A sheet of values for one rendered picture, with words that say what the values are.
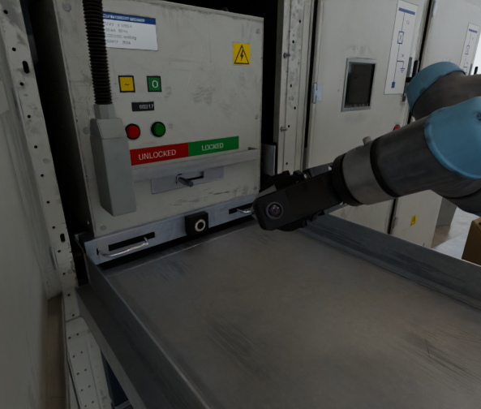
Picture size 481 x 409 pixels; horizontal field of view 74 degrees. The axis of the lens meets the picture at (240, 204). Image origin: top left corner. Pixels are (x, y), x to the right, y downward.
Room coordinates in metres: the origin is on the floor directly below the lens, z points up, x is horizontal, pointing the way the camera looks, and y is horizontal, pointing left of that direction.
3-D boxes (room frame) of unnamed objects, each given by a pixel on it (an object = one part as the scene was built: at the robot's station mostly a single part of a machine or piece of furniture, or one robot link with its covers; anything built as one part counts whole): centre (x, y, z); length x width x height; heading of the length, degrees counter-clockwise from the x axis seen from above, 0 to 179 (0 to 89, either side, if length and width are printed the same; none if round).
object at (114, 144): (0.59, 0.24, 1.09); 0.08 x 0.05 x 0.17; 40
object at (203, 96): (0.78, 0.12, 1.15); 0.48 x 0.01 x 0.48; 130
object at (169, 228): (0.79, 0.13, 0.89); 0.54 x 0.05 x 0.06; 130
